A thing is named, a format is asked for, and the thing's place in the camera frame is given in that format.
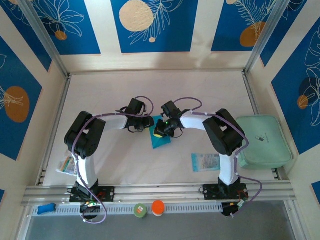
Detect teal square paper sheet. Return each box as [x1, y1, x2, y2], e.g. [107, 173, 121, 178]
[148, 115, 173, 150]

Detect blue wet wipes packet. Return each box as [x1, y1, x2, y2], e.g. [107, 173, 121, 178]
[191, 152, 222, 173]

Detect orange lid jar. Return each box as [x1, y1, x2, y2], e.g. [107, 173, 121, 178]
[151, 199, 166, 218]

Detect green lid jar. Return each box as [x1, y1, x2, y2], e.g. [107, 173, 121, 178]
[133, 202, 149, 219]

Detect mint green zip case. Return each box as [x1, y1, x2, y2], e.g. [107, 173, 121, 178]
[235, 114, 294, 171]

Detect blue bone-shaped toy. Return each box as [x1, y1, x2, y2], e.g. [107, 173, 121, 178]
[37, 203, 57, 216]

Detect aluminium mounting rail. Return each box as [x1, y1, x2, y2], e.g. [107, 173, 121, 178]
[20, 180, 295, 207]

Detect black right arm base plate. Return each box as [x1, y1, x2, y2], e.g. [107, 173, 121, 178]
[202, 182, 249, 201]

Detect grey slotted cable duct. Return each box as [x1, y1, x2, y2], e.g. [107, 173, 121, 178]
[31, 202, 224, 217]

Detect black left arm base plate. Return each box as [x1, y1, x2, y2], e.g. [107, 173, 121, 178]
[69, 185, 116, 204]

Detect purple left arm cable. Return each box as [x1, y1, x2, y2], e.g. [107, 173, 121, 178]
[70, 95, 155, 225]

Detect aluminium frame post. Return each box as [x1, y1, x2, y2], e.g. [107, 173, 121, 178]
[243, 0, 289, 76]
[18, 0, 71, 79]

